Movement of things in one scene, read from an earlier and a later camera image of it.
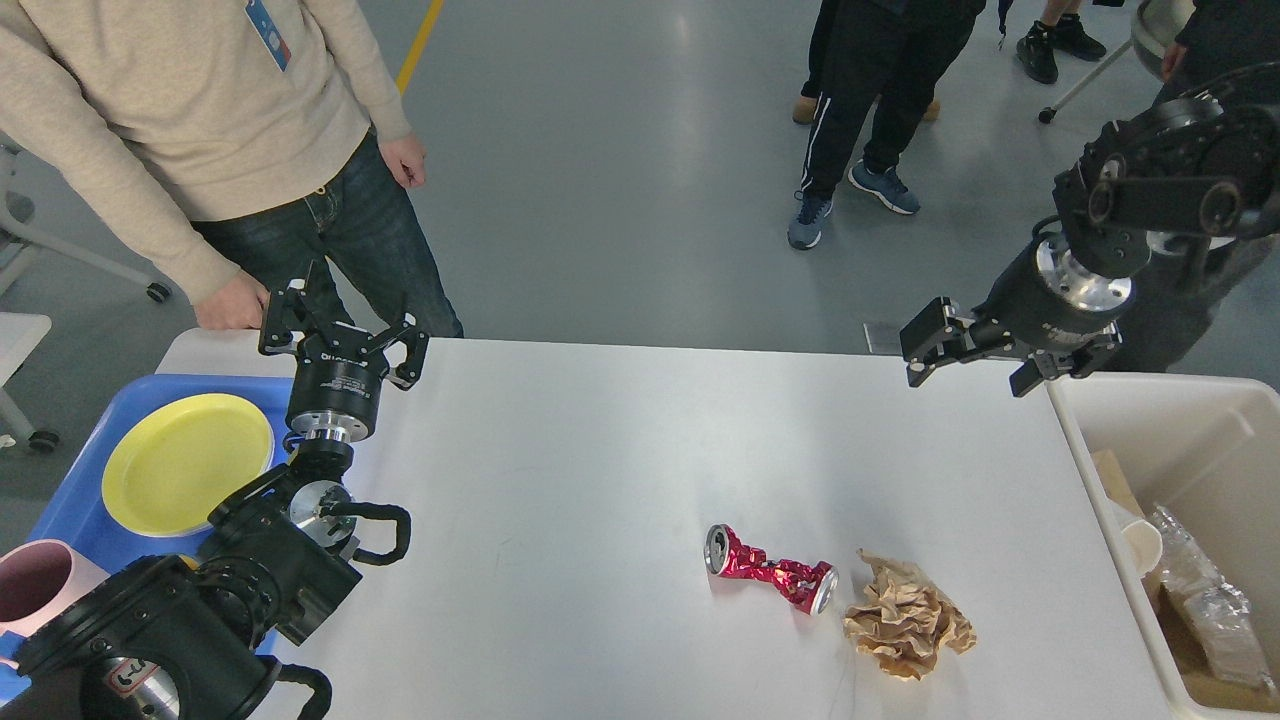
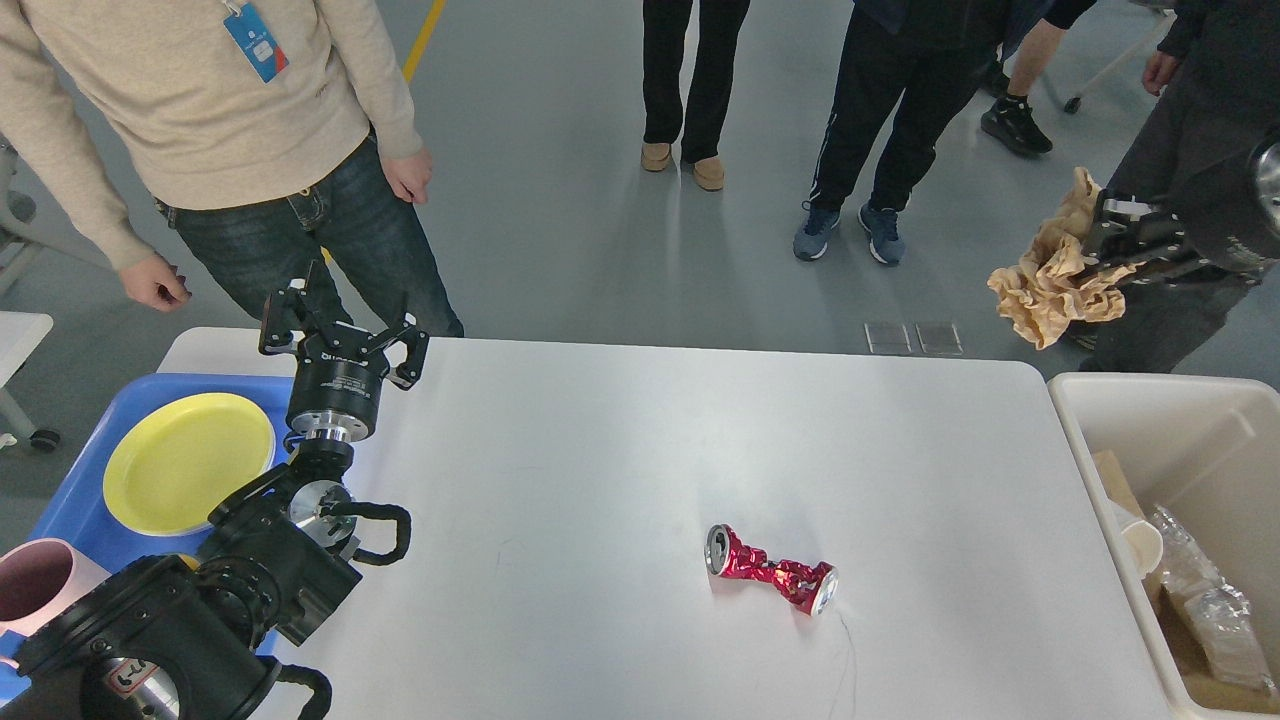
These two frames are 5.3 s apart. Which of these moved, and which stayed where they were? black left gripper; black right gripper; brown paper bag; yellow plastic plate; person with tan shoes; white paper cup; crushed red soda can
Moved: black right gripper; person with tan shoes
Stayed: crushed red soda can; yellow plastic plate; black left gripper; white paper cup; brown paper bag
